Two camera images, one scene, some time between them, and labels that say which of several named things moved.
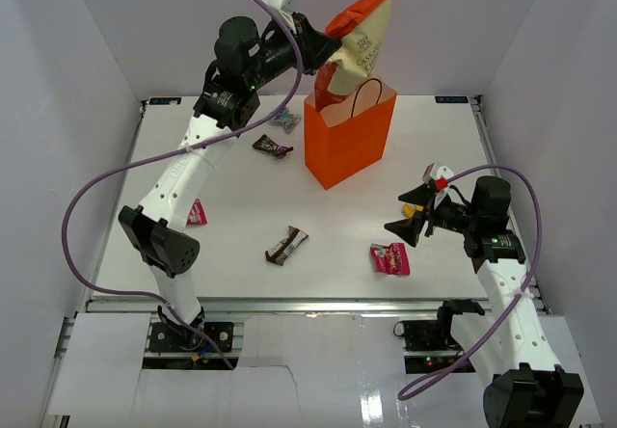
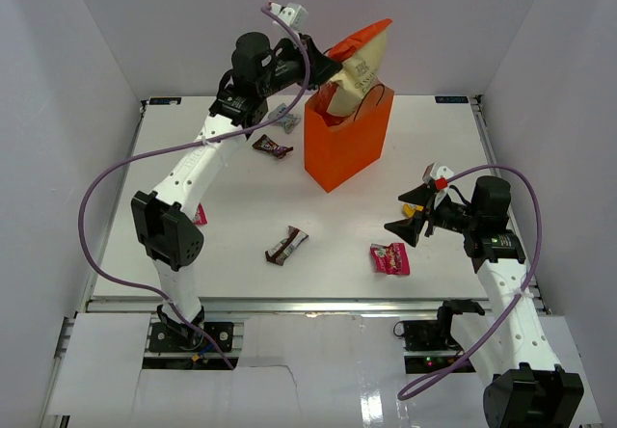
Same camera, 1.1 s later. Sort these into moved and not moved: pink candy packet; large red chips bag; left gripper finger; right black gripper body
Moved: left gripper finger; large red chips bag
Not moved: pink candy packet; right black gripper body
